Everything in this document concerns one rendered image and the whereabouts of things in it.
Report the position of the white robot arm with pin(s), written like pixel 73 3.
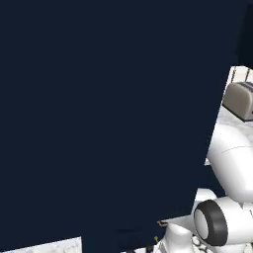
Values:
pixel 230 171

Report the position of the dark navy cabinet door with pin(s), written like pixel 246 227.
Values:
pixel 105 115

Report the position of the grey toaster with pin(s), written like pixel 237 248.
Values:
pixel 239 99

